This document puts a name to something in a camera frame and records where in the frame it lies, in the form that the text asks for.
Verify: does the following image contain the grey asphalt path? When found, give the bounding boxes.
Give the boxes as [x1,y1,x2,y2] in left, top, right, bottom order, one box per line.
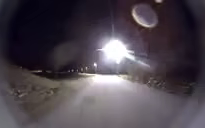
[31,73,194,128]

